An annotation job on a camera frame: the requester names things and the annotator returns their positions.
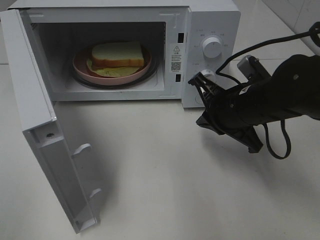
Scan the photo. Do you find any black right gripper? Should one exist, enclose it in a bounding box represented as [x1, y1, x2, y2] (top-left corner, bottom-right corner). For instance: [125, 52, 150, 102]
[188, 72, 263, 153]

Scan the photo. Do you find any round door release button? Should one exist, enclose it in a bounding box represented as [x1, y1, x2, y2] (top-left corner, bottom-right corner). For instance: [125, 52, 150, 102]
[195, 94, 203, 105]

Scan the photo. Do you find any white timer knob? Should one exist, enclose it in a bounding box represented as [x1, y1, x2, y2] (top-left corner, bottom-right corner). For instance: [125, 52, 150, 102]
[201, 69, 216, 82]

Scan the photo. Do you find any sandwich with lettuce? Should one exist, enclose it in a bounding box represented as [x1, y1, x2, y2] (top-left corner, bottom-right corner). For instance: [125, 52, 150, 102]
[86, 41, 145, 78]

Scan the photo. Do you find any pink round plate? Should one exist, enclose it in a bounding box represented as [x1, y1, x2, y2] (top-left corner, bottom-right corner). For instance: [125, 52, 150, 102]
[72, 47, 156, 86]

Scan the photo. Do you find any white microwave door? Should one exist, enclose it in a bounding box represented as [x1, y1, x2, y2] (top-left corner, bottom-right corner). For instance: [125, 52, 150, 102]
[0, 9, 100, 233]

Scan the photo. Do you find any upper white power knob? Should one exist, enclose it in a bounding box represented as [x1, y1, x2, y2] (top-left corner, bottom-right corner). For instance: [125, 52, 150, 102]
[202, 35, 222, 59]

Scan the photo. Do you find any white microwave oven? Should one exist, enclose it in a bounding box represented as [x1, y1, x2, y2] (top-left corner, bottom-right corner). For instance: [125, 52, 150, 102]
[6, 0, 241, 108]

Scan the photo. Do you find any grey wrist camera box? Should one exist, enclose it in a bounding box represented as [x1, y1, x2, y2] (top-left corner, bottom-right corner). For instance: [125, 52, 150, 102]
[237, 55, 271, 83]

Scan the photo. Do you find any black camera cable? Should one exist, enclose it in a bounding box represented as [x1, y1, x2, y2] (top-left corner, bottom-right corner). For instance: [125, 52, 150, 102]
[214, 27, 318, 160]

